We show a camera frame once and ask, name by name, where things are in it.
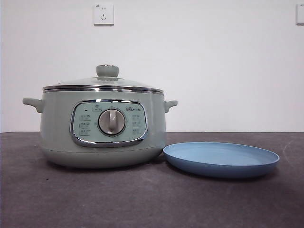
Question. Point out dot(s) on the pale green electric steamer pot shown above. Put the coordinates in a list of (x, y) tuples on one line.
[(59, 133)]

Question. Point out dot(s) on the white wall power socket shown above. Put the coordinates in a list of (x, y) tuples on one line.
[(103, 14)]

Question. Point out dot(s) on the white wall switch plate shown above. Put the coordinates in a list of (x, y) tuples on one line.
[(300, 14)]

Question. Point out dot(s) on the glass lid with green knob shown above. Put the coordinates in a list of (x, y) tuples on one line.
[(107, 70)]

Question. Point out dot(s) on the blue round plate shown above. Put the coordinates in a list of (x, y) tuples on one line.
[(221, 159)]

